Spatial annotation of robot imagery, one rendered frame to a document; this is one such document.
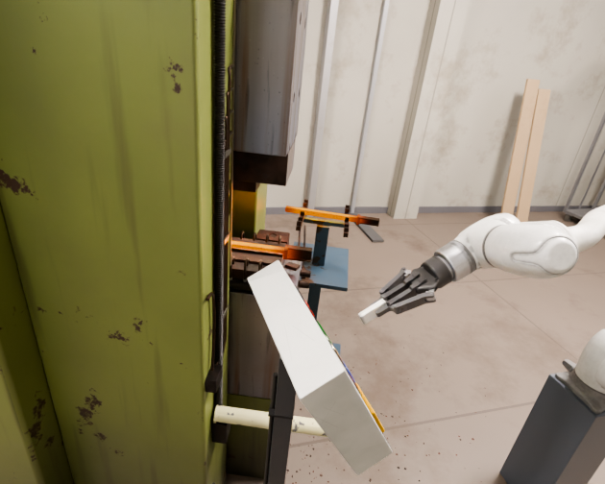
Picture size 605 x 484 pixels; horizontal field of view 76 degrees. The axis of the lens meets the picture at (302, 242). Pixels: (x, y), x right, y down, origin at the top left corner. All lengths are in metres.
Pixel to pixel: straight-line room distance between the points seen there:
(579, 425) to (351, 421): 1.23
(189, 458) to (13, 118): 0.99
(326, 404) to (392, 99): 3.92
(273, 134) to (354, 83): 3.18
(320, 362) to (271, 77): 0.67
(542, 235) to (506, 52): 4.26
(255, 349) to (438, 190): 3.93
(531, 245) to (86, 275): 0.95
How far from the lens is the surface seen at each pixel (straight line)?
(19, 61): 0.92
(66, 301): 1.09
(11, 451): 1.41
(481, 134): 5.08
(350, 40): 4.13
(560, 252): 0.86
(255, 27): 1.01
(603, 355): 1.70
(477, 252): 0.98
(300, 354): 0.65
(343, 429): 0.71
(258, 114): 1.02
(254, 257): 1.29
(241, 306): 1.27
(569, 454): 1.88
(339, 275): 1.86
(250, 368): 1.43
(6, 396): 1.24
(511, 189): 5.03
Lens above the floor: 1.61
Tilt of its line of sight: 26 degrees down
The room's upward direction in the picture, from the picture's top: 6 degrees clockwise
